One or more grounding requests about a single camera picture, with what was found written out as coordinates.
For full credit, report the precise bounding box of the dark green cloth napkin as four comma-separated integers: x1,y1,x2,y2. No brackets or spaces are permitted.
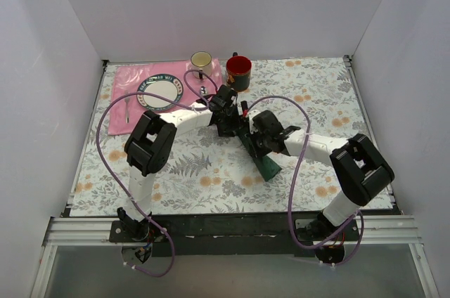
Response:
238,130,282,181

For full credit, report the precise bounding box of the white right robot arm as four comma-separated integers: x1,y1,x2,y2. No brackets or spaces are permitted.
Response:
245,110,394,241

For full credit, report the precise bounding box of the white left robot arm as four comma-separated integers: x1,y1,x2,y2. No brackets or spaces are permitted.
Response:
117,85,239,242

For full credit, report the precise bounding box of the dark mug red interior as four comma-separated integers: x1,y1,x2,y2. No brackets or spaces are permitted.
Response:
226,52,252,92

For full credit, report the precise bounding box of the cream enamel mug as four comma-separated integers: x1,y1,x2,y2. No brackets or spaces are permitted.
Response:
191,51,212,79

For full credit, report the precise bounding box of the floral tablecloth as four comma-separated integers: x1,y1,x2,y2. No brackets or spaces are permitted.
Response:
70,58,369,217

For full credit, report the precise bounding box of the white plate green rim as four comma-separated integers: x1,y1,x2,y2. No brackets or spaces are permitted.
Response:
136,74,184,112

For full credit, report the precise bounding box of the pink placemat cloth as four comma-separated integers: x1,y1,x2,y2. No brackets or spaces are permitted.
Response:
108,58,222,135

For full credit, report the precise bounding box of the silver fork on placemat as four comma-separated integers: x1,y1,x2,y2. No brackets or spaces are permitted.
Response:
124,90,130,124

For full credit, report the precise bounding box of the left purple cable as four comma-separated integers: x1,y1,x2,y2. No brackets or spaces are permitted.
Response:
96,69,221,278

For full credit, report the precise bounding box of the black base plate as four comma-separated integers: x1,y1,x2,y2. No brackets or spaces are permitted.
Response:
108,212,359,259

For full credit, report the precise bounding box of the aluminium frame rail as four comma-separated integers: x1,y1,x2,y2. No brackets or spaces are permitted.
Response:
43,215,439,297

